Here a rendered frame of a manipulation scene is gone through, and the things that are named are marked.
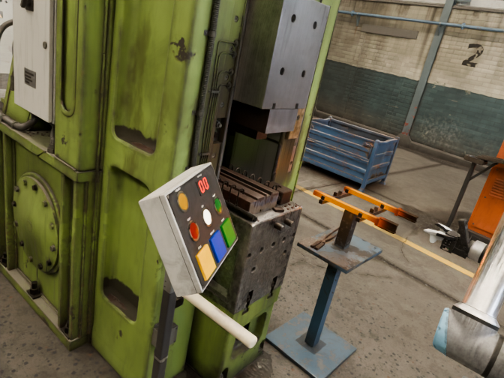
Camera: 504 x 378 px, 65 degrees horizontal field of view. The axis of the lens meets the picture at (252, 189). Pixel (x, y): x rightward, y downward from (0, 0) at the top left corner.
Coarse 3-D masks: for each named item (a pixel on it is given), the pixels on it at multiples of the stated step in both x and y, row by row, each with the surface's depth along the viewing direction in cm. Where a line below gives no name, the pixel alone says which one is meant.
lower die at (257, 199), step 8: (224, 168) 190; (224, 176) 180; (240, 176) 183; (224, 184) 173; (240, 184) 174; (256, 184) 175; (224, 192) 168; (232, 192) 166; (240, 192) 168; (248, 192) 167; (256, 192) 169; (272, 192) 170; (232, 200) 165; (240, 200) 163; (248, 200) 161; (256, 200) 163; (264, 200) 167; (272, 200) 173; (248, 208) 161; (256, 208) 165; (264, 208) 170
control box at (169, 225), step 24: (192, 168) 126; (168, 192) 98; (192, 192) 110; (216, 192) 125; (144, 216) 100; (168, 216) 98; (192, 216) 107; (216, 216) 121; (168, 240) 100; (192, 240) 104; (168, 264) 102; (192, 264) 101; (216, 264) 113; (192, 288) 103
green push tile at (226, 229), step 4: (224, 220) 126; (228, 220) 127; (224, 224) 124; (228, 224) 126; (220, 228) 122; (224, 228) 123; (228, 228) 126; (224, 232) 122; (228, 232) 125; (232, 232) 128; (224, 236) 122; (228, 236) 124; (232, 236) 127; (228, 240) 123; (232, 240) 127; (228, 244) 123
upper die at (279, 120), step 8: (232, 104) 157; (240, 104) 155; (232, 112) 158; (240, 112) 155; (248, 112) 153; (256, 112) 150; (264, 112) 148; (272, 112) 148; (280, 112) 152; (288, 112) 156; (296, 112) 161; (232, 120) 158; (240, 120) 156; (248, 120) 153; (256, 120) 151; (264, 120) 149; (272, 120) 150; (280, 120) 154; (288, 120) 158; (256, 128) 151; (264, 128) 149; (272, 128) 152; (280, 128) 156; (288, 128) 161
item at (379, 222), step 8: (320, 192) 198; (328, 200) 194; (336, 200) 191; (344, 208) 188; (352, 208) 186; (368, 216) 181; (376, 224) 178; (384, 224) 177; (392, 224) 174; (392, 232) 175
